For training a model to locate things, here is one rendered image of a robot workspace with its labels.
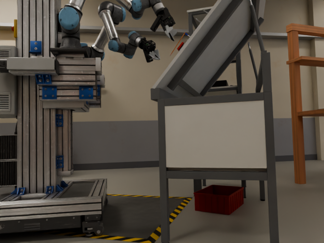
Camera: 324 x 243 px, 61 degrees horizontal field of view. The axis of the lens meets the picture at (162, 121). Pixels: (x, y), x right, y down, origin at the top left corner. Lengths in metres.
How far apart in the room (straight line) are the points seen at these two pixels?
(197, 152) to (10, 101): 1.29
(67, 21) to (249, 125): 1.21
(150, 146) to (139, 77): 1.36
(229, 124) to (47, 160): 1.25
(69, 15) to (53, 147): 0.88
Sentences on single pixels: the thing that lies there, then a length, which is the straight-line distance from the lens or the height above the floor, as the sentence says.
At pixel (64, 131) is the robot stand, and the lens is 2.10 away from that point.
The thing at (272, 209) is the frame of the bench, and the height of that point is 0.22.
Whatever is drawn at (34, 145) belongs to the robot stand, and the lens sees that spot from 2.09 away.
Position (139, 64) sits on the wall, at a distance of 5.52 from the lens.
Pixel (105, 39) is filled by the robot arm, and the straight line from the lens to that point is 2.47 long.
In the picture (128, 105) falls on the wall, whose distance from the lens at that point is 5.36.
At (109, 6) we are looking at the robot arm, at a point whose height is 1.59.
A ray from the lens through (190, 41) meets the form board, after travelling 1.58.
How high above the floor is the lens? 0.59
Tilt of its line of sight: 3 degrees up
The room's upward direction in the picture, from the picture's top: 2 degrees counter-clockwise
